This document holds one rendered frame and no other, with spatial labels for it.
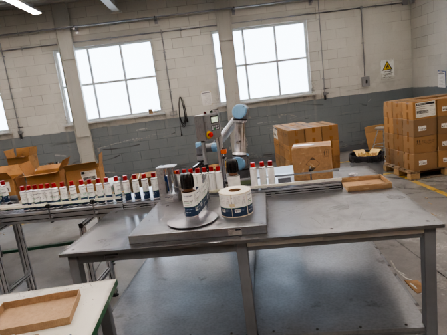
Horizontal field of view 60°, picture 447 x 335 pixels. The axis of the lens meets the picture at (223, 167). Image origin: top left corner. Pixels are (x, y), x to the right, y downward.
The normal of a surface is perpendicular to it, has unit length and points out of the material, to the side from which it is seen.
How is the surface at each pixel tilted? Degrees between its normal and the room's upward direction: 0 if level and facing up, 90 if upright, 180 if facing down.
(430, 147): 92
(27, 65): 90
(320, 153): 90
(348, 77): 90
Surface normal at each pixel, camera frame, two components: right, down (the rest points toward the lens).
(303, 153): -0.26, 0.22
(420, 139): 0.06, 0.15
